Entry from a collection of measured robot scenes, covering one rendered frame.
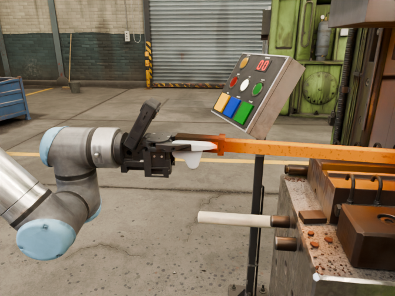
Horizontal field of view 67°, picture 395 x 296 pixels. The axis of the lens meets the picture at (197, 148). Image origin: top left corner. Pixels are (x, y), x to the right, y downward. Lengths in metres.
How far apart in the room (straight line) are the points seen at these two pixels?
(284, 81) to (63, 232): 0.77
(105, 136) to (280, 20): 4.98
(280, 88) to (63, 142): 0.68
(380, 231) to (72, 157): 0.57
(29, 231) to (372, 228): 0.56
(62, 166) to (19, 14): 9.64
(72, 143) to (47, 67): 9.30
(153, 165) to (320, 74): 4.92
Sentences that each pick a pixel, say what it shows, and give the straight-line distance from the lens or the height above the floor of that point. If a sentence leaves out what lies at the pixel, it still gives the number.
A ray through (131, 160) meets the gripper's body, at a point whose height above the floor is 1.00.
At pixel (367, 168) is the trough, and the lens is 0.71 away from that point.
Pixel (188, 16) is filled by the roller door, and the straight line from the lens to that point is 8.56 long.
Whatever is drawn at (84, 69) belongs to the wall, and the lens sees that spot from 9.44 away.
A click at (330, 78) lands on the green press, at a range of 5.46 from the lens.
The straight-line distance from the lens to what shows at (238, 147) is 0.61.
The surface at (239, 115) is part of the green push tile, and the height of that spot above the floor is 1.00.
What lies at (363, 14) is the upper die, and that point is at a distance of 0.56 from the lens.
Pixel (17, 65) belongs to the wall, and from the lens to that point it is 10.45.
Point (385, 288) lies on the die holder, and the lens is 0.55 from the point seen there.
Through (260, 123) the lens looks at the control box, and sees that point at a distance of 1.01.
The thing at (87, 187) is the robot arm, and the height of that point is 0.93.
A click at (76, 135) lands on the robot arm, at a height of 1.06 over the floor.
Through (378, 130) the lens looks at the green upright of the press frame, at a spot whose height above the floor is 1.03.
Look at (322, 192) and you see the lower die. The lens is 0.67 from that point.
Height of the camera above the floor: 1.24
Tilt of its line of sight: 20 degrees down
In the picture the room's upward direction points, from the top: straight up
